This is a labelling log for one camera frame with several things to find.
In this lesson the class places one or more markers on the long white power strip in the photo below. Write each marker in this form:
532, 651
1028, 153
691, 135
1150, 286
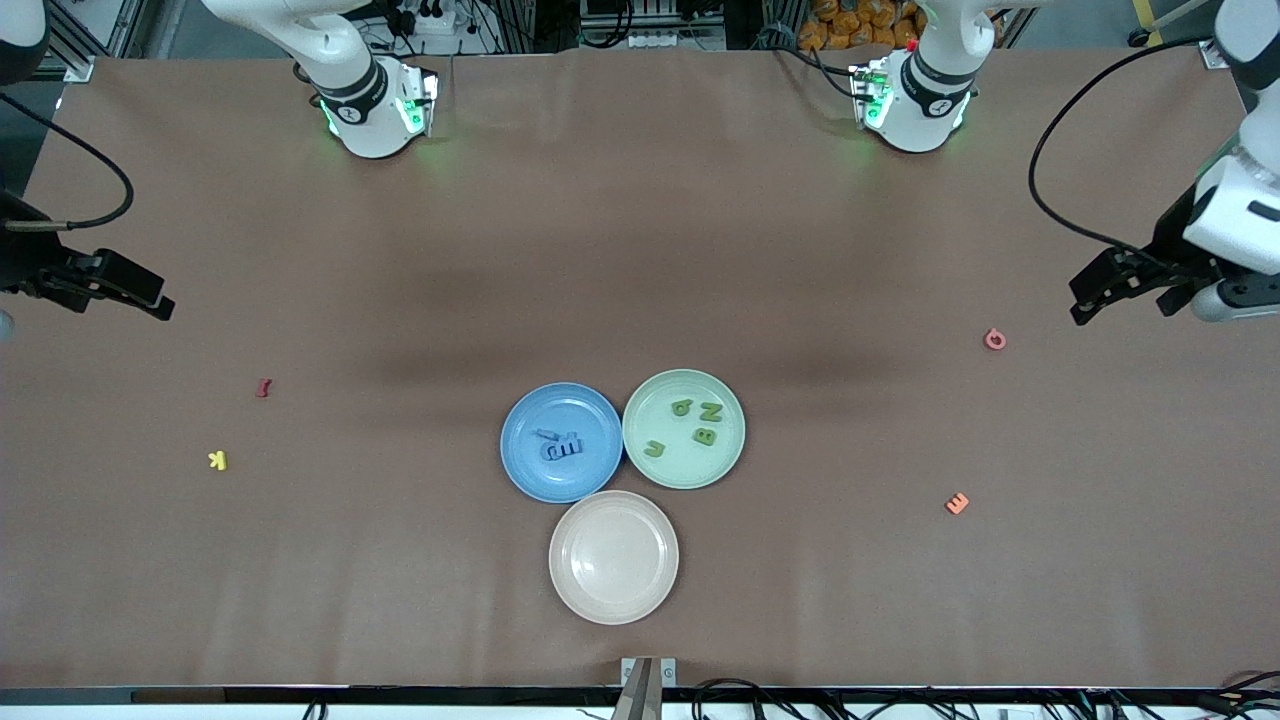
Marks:
665, 40

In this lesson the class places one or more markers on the aluminium frame profile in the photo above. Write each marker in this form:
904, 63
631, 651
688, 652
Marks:
78, 68
1215, 55

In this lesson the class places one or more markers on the beige plate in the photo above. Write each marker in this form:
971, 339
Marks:
613, 558

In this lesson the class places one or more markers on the green foam letter N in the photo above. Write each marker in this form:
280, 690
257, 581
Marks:
710, 411

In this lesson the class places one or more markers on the green foam letter B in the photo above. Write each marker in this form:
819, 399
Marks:
699, 436

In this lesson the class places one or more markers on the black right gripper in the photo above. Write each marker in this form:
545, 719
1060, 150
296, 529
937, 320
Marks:
22, 264

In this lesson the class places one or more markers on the orange foam letter E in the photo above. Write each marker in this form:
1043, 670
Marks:
957, 504

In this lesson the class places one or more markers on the bag of oranges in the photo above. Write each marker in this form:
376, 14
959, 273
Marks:
850, 25

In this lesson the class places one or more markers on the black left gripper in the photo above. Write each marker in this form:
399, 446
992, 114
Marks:
1168, 252

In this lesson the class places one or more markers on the brown table cover sheet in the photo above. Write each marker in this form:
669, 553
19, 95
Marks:
640, 250

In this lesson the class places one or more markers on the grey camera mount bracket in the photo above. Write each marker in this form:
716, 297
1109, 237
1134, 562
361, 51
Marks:
648, 690

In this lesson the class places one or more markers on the yellow foam letter K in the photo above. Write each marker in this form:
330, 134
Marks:
219, 460

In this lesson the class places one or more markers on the green foam letter p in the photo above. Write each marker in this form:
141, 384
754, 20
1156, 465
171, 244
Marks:
689, 401

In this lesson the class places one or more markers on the white power strip with plugs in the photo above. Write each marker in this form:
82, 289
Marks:
430, 18

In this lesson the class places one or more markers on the green plate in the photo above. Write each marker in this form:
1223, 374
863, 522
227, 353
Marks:
690, 465

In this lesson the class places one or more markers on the blue foam letter E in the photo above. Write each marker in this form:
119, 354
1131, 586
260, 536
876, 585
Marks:
571, 449

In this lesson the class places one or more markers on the blue plate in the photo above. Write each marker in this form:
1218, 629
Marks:
585, 475

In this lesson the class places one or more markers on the pink letter O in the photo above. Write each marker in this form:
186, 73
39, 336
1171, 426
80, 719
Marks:
995, 347

